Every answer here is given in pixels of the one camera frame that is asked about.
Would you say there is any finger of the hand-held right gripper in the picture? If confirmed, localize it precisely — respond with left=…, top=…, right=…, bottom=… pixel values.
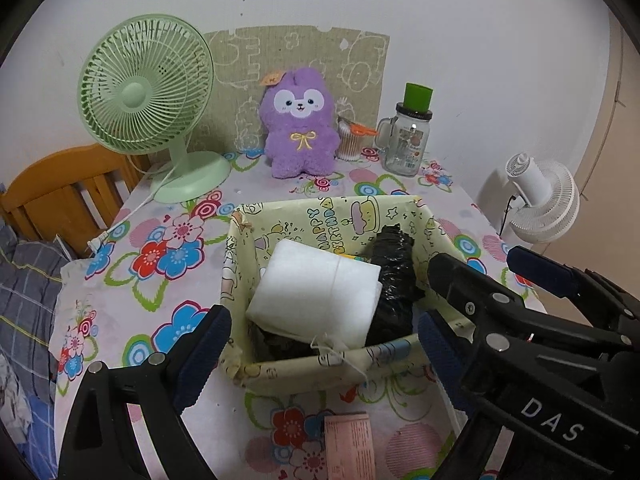
left=426, top=253, right=632, bottom=402
left=506, top=246, right=640, bottom=332

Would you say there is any grey plaid blanket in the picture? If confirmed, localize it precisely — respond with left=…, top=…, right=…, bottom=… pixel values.
left=0, top=222, right=68, bottom=401

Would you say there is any white cloth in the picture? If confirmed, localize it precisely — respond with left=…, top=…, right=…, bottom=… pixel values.
left=245, top=238, right=383, bottom=348

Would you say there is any beige printed board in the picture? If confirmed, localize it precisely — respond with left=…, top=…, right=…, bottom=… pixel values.
left=187, top=27, right=391, bottom=153

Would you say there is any crumpled grey cloth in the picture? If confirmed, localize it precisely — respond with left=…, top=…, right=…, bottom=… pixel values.
left=0, top=352, right=33, bottom=443

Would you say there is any cotton swab jar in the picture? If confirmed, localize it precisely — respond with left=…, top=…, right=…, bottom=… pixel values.
left=336, top=116, right=368, bottom=162

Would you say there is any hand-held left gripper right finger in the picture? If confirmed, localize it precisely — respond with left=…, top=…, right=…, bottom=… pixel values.
left=417, top=310, right=501, bottom=480

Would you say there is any glass jar with green lid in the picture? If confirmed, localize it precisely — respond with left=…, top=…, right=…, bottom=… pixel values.
left=376, top=82, right=434, bottom=177

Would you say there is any pink packet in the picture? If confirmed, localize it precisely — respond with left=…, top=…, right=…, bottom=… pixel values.
left=323, top=411, right=377, bottom=480

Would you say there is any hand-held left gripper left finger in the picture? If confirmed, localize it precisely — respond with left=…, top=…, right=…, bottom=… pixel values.
left=57, top=305, right=233, bottom=480

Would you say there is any white fan cable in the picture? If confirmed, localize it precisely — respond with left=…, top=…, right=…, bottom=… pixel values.
left=87, top=157, right=171, bottom=253

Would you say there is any black plastic bag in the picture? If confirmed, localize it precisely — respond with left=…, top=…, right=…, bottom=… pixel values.
left=364, top=225, right=426, bottom=348

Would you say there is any floral tablecloth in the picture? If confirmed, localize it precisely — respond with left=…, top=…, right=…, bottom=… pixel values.
left=47, top=147, right=548, bottom=480

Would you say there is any green desk fan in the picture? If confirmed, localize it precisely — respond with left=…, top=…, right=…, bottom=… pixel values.
left=77, top=16, right=232, bottom=203

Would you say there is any yellow printed fabric storage box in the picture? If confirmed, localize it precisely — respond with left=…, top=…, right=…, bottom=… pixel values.
left=220, top=195, right=481, bottom=395

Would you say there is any white clip fan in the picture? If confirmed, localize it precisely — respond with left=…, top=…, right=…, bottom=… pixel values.
left=500, top=151, right=581, bottom=243

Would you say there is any purple plush toy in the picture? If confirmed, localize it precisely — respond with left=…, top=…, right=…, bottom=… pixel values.
left=257, top=67, right=338, bottom=179

